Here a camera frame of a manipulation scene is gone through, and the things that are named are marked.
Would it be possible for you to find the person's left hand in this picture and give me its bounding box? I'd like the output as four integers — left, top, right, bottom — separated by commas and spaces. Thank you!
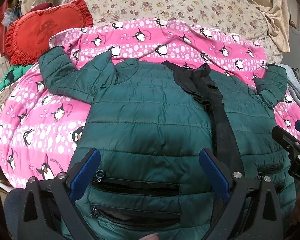
139, 233, 159, 240

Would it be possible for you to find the pink penguin blanket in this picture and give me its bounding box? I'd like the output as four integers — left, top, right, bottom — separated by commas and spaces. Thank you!
0, 19, 300, 188

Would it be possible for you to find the grey cabinet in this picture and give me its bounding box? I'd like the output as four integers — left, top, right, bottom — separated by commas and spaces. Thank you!
281, 26, 300, 83

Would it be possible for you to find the dark green puffer jacket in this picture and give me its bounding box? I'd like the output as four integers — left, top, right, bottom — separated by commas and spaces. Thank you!
38, 47, 296, 239

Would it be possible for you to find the green garment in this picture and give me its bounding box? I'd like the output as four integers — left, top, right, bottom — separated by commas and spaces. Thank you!
0, 64, 32, 91

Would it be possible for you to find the red ruffled pillow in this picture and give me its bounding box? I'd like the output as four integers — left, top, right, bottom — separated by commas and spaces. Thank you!
5, 0, 93, 66

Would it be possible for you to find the floral bed sheet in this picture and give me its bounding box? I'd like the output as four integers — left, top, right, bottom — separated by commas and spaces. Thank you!
62, 0, 283, 63

